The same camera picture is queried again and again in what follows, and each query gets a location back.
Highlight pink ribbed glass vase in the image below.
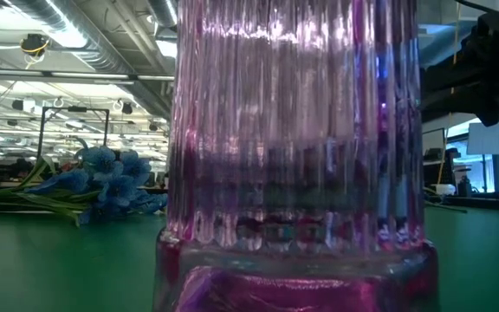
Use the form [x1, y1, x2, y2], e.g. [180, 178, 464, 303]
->
[152, 0, 441, 312]

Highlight blue artificial flower bunch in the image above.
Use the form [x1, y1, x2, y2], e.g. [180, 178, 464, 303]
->
[0, 145, 169, 227]

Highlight white sign board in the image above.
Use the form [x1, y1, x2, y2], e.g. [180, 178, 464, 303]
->
[467, 120, 499, 156]

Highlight green flower stem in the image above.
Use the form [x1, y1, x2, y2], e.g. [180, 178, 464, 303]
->
[420, 198, 468, 214]

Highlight black yellow ceiling device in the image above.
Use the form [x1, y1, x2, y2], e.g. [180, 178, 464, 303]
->
[19, 33, 51, 57]

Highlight green table mat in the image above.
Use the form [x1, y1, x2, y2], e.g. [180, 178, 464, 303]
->
[0, 206, 499, 312]

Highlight silver ceiling duct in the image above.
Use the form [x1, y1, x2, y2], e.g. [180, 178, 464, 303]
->
[0, 0, 177, 120]

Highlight ceiling light rail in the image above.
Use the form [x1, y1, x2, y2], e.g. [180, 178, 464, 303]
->
[0, 67, 178, 84]

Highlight black metal frame stand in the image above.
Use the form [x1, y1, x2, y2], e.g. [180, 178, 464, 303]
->
[36, 106, 111, 177]

